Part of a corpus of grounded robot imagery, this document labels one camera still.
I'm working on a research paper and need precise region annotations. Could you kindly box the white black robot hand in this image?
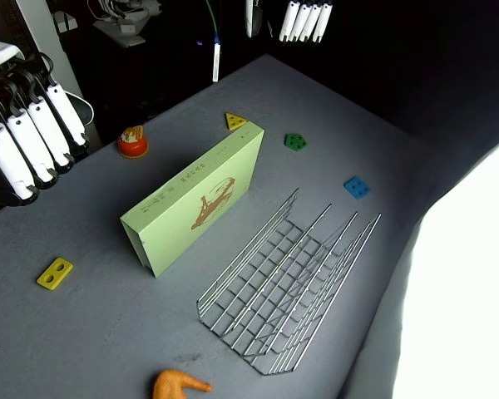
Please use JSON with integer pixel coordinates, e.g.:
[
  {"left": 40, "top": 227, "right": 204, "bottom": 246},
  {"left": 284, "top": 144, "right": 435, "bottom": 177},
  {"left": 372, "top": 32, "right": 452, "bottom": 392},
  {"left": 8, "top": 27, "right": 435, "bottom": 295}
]
[
  {"left": 0, "top": 40, "right": 91, "bottom": 208},
  {"left": 244, "top": 0, "right": 333, "bottom": 45}
]

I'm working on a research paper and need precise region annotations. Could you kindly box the light green book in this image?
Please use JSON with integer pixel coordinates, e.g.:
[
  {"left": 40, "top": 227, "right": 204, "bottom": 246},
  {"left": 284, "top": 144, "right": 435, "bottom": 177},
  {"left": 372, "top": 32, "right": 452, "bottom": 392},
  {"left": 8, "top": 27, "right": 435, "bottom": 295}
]
[{"left": 119, "top": 121, "right": 266, "bottom": 278}]

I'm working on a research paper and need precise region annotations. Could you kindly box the white tube connector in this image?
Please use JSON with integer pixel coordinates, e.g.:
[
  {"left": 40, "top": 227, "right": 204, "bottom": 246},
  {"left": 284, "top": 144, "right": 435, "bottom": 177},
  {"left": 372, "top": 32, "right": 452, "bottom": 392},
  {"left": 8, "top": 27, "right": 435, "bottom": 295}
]
[{"left": 212, "top": 36, "right": 222, "bottom": 83}]

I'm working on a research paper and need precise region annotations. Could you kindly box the red orange toy cake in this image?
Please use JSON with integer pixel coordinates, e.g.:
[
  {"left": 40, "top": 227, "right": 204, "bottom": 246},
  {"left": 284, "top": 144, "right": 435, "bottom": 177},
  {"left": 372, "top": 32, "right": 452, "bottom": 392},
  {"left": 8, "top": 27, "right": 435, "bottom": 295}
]
[{"left": 116, "top": 125, "right": 150, "bottom": 160}]

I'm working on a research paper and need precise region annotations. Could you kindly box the green pentagon block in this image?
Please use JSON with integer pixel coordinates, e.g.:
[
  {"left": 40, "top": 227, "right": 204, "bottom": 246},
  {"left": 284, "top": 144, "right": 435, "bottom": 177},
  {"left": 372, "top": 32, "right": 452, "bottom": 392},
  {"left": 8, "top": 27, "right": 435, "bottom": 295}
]
[{"left": 283, "top": 132, "right": 309, "bottom": 154}]

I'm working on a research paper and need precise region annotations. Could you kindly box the yellow triangle block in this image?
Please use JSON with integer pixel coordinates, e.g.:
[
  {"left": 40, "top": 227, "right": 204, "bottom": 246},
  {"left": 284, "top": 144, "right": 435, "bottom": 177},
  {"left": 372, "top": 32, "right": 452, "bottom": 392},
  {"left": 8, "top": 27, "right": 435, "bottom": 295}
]
[{"left": 225, "top": 111, "right": 249, "bottom": 132}]

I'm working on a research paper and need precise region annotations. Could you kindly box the yellow two-hole rectangular block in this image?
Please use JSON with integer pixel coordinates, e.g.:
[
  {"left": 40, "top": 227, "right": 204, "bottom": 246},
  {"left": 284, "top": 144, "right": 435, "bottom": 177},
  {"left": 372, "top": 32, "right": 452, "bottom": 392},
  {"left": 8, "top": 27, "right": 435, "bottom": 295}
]
[{"left": 36, "top": 257, "right": 74, "bottom": 291}]

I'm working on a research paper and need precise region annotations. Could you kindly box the white machine base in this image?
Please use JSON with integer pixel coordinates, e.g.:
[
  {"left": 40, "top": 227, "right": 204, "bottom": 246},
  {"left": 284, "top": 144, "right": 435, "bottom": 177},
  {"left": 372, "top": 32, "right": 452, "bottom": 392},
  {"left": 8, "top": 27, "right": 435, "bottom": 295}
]
[{"left": 86, "top": 0, "right": 163, "bottom": 49}]

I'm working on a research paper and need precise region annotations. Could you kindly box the blue square four-hole block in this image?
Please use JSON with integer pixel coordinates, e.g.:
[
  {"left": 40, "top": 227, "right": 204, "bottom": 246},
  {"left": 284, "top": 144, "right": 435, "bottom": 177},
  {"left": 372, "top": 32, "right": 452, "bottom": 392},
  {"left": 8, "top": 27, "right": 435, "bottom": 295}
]
[{"left": 343, "top": 175, "right": 372, "bottom": 200}]

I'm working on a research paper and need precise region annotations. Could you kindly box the grey table cloth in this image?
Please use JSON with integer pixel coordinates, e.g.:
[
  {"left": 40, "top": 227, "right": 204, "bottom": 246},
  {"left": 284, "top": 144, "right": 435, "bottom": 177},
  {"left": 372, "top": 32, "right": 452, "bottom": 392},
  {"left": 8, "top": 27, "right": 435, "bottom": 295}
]
[{"left": 0, "top": 53, "right": 499, "bottom": 399}]

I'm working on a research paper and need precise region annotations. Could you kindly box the thin white cable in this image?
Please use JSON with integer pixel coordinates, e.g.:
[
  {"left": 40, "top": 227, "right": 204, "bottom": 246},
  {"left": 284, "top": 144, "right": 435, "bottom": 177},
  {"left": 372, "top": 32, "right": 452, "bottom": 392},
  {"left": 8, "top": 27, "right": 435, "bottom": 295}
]
[{"left": 67, "top": 91, "right": 96, "bottom": 126}]

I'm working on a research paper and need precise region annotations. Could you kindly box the green cable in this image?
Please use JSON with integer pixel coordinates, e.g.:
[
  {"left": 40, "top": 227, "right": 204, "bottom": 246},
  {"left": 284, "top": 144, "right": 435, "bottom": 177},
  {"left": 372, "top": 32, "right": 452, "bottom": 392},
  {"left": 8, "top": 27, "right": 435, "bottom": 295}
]
[{"left": 205, "top": 0, "right": 220, "bottom": 39}]

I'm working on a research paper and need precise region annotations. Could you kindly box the white post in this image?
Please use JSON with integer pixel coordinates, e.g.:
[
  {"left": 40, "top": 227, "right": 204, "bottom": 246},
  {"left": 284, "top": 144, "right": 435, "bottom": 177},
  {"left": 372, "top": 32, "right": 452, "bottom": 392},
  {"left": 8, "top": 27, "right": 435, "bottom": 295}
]
[{"left": 15, "top": 0, "right": 103, "bottom": 146}]

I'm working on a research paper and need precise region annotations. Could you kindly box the silver wire rack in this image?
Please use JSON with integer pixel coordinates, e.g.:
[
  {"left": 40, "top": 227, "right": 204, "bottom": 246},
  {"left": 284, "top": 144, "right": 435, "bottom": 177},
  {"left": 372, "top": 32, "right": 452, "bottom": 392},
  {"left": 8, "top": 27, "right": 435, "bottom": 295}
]
[{"left": 195, "top": 187, "right": 383, "bottom": 377}]

